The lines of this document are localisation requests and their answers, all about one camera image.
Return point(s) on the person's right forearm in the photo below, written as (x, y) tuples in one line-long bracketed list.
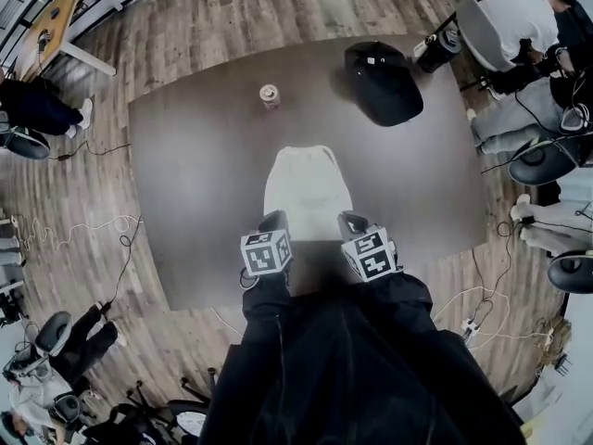
[(403, 299)]

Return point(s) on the person's left forearm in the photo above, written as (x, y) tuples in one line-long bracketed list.
[(266, 297)]

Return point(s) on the wooden desk with white legs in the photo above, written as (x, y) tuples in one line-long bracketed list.
[(55, 21)]

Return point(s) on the patterned seat cushion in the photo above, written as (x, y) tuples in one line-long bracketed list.
[(191, 424)]

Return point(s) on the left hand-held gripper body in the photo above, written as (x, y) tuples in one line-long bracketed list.
[(264, 255)]

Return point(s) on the grey shell chair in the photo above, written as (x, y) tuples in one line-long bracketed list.
[(482, 35)]

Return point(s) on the black office chair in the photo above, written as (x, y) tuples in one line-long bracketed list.
[(157, 415)]

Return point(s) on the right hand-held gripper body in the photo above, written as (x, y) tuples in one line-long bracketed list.
[(370, 255)]

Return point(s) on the white power strip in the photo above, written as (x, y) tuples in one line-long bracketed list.
[(470, 329)]

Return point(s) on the black cap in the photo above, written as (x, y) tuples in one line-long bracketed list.
[(384, 86)]

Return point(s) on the black water bottle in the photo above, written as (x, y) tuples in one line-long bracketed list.
[(437, 51)]

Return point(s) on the red drink can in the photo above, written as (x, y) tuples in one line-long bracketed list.
[(269, 96)]

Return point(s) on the person's black jacket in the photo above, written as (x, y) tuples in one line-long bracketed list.
[(352, 378)]

